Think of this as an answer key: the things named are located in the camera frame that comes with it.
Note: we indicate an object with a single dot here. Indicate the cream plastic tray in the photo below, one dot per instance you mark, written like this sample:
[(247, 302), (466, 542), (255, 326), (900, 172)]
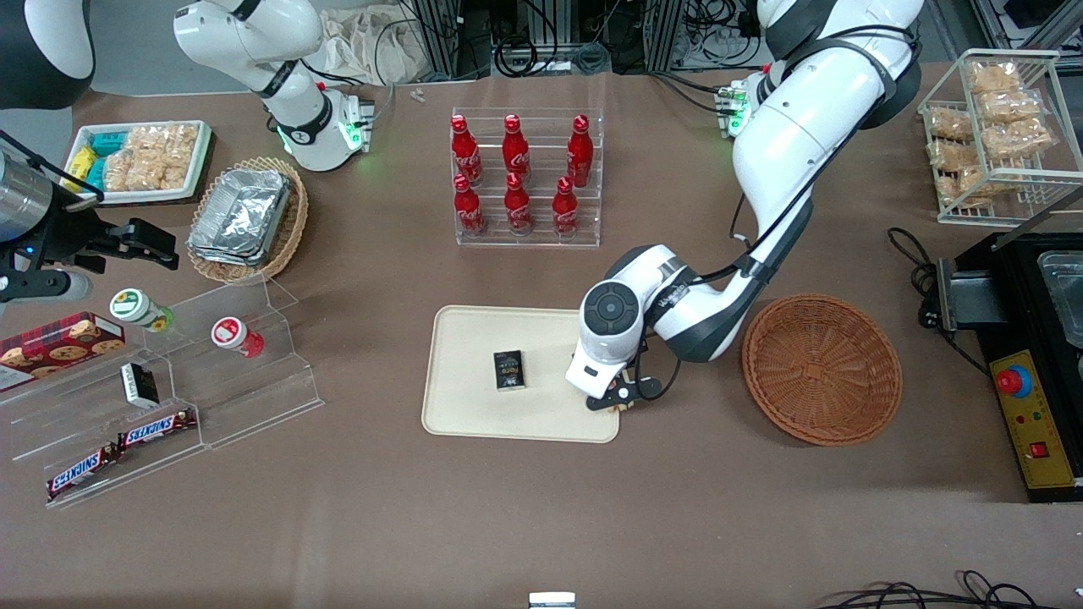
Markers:
[(474, 406)]

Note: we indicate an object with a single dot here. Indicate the black machine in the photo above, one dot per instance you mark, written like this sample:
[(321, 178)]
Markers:
[(1015, 296)]

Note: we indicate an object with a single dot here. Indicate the teal snack packet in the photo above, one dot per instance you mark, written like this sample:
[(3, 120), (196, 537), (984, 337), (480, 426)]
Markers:
[(108, 142)]

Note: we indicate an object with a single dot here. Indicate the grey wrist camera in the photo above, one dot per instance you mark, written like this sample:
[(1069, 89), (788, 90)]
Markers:
[(651, 388), (51, 286)]

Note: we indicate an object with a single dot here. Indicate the green lid cup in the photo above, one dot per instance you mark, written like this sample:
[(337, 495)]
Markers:
[(135, 308)]

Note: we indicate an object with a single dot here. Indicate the red emergency stop button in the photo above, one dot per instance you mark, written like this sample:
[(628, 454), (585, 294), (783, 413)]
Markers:
[(1014, 382)]

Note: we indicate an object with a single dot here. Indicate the yellow snack packet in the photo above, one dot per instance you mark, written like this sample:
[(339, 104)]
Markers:
[(79, 163)]

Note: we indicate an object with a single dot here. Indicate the fried snack bag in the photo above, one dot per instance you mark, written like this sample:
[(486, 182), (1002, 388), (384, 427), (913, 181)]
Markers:
[(981, 182), (1011, 106), (954, 155), (952, 124), (994, 77)]

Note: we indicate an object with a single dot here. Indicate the brown wicker basket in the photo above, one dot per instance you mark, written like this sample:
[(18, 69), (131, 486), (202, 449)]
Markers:
[(821, 372)]

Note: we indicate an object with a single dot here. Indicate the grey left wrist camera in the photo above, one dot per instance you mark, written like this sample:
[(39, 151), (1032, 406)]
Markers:
[(651, 388)]

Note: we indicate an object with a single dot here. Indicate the clear acrylic bottle rack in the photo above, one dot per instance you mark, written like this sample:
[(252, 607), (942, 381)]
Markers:
[(541, 228)]

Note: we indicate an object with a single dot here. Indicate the white cloth bag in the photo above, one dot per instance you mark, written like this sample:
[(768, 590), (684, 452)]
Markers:
[(372, 42)]

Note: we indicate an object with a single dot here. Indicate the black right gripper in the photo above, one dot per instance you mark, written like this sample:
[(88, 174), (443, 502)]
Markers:
[(71, 238)]

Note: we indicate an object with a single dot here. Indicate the small black white box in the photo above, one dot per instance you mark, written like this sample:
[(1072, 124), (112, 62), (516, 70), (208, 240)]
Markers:
[(140, 385)]

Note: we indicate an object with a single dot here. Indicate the aluminium frame post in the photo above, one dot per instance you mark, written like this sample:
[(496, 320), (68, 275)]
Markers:
[(664, 34), (444, 34)]

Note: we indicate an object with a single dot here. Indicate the rice cracker bag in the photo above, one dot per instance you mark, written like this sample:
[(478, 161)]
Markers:
[(165, 139), (152, 172)]

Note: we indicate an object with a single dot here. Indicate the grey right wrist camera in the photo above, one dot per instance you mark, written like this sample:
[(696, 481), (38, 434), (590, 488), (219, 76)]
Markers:
[(51, 286)]

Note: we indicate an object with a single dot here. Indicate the red lid cup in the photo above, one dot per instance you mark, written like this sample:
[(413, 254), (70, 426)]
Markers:
[(233, 334)]

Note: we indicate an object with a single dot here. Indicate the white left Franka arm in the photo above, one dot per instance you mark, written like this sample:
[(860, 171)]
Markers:
[(787, 144)]

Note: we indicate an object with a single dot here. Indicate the clear acrylic step shelf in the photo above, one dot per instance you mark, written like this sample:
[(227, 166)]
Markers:
[(245, 397)]

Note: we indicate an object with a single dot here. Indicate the Snickers bar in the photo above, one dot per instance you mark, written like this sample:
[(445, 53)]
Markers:
[(156, 429), (83, 472)]

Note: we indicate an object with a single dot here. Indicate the white snack tray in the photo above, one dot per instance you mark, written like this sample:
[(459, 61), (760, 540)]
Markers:
[(199, 161)]

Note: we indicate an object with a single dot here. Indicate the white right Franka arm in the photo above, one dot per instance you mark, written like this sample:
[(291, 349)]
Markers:
[(254, 34)]

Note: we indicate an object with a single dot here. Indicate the red cookie box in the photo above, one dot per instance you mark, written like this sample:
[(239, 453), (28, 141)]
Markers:
[(51, 347)]

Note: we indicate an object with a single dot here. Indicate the light wicker basket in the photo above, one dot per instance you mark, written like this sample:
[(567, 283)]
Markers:
[(292, 228)]

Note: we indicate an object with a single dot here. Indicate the stack of foil trays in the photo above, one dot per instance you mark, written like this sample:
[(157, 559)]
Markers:
[(241, 216)]

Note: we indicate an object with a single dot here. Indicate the red cola bottle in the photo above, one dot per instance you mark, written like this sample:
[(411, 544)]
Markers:
[(580, 156), (516, 152), (518, 210), (469, 211), (565, 211), (466, 156)]

